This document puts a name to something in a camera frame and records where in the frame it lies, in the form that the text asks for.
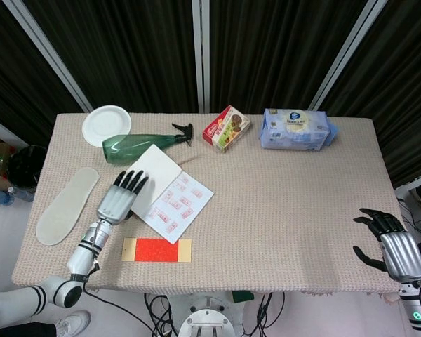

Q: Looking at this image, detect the white paper plate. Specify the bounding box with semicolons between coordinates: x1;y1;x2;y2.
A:
81;105;132;147

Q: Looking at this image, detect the beige woven tablecloth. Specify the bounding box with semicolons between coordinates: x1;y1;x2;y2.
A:
11;112;408;303

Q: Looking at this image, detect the black pleated curtain panel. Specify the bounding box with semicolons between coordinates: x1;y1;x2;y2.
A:
0;0;85;148
319;0;421;189
20;0;199;113
208;0;373;115

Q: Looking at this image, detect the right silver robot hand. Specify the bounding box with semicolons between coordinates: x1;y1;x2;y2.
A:
352;208;421;282

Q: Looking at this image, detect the clear plastic water bottle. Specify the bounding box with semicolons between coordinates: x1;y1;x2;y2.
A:
5;185;35;203

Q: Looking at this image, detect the green plastic spray bottle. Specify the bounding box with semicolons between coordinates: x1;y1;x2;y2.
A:
101;122;194;166

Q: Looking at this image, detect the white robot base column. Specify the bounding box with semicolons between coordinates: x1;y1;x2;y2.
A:
168;293;245;337

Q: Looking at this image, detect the white partition post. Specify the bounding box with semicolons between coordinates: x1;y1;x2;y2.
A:
1;0;93;113
308;0;389;112
192;0;211;114

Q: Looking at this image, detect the grey shoe insole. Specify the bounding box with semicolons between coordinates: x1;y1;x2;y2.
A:
35;166;100;246

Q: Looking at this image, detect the yellow and white notebook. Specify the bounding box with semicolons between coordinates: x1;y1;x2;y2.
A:
128;143;215;246

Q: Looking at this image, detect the black trouser leg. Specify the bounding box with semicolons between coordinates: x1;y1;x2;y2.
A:
0;322;57;337

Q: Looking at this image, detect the blue wet wipes pack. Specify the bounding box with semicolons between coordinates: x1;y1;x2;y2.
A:
259;107;339;152

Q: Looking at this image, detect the black cable bundle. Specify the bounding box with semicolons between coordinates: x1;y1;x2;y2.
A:
143;293;178;337
241;291;286;337

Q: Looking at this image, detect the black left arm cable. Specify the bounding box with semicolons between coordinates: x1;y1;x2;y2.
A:
82;286;155;333

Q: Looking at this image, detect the red and gold bookmark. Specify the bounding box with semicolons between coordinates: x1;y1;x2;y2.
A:
121;237;193;263

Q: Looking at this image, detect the white machine with black opening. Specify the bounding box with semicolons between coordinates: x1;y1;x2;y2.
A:
394;175;421;218

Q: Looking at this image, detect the red cookie box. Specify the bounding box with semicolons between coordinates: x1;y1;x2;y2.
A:
202;105;251;154

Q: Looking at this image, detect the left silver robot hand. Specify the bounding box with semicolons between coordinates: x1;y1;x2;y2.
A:
96;169;150;225

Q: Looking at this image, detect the white sneaker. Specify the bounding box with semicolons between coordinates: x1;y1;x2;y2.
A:
54;310;92;337

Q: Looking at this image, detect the green clamp under table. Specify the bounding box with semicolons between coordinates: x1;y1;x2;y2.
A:
231;290;255;303

